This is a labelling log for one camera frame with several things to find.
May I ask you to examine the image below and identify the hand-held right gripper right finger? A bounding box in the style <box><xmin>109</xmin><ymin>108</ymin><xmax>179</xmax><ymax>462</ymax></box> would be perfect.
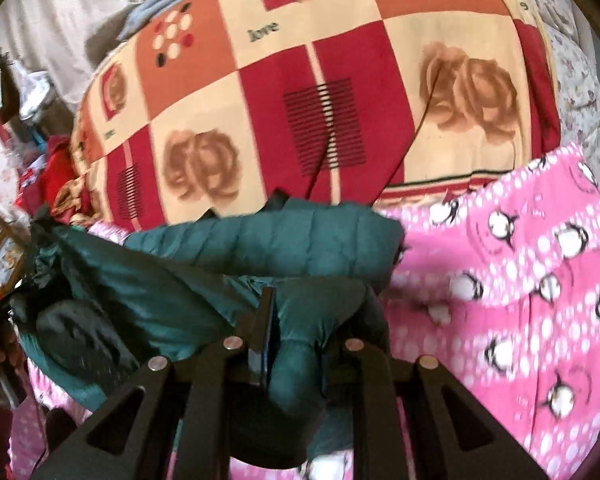
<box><xmin>322</xmin><ymin>339</ymin><xmax>552</xmax><ymax>480</ymax></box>

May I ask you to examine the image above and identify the clear plastic bag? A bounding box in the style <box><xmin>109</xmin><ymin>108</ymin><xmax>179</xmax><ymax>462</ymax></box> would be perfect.
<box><xmin>19</xmin><ymin>71</ymin><xmax>57</xmax><ymax>122</ymax></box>

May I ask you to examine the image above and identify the pile of red clothes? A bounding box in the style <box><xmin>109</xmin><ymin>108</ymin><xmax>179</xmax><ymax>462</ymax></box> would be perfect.
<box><xmin>14</xmin><ymin>134</ymin><xmax>83</xmax><ymax>217</ymax></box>

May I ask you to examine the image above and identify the pink dotted sheet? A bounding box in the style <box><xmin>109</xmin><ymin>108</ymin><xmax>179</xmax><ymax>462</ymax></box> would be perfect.
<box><xmin>9</xmin><ymin>400</ymin><xmax>97</xmax><ymax>480</ymax></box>

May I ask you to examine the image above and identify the thin dark cord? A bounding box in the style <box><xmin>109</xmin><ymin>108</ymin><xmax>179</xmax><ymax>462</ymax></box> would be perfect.
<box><xmin>306</xmin><ymin>66</ymin><xmax>443</xmax><ymax>198</ymax></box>

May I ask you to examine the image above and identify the pink penguin print blanket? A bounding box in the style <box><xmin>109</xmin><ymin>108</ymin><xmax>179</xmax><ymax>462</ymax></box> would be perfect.
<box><xmin>10</xmin><ymin>142</ymin><xmax>600</xmax><ymax>480</ymax></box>

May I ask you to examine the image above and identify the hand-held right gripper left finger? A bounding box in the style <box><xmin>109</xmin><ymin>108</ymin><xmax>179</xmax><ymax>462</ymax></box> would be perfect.
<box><xmin>30</xmin><ymin>285</ymin><xmax>279</xmax><ymax>480</ymax></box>

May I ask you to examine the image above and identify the red checked rose print blanket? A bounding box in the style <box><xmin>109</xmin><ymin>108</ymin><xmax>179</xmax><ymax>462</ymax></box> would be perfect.
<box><xmin>50</xmin><ymin>0</ymin><xmax>564</xmax><ymax>232</ymax></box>

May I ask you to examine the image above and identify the floral quilted sheet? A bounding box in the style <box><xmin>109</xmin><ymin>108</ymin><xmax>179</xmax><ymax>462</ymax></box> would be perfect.
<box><xmin>510</xmin><ymin>0</ymin><xmax>600</xmax><ymax>202</ymax></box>

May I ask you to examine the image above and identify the grey crumpled cloth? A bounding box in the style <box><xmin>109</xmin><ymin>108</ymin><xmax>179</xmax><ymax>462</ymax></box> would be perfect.
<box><xmin>0</xmin><ymin>0</ymin><xmax>261</xmax><ymax>107</ymax></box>

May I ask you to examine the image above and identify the wooden picture frame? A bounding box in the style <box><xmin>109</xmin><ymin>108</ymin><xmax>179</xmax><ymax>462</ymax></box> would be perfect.
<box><xmin>0</xmin><ymin>219</ymin><xmax>32</xmax><ymax>288</ymax></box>

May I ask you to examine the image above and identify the dark green quilted jacket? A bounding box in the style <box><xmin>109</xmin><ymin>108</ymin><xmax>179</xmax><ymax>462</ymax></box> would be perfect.
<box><xmin>10</xmin><ymin>197</ymin><xmax>407</xmax><ymax>468</ymax></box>

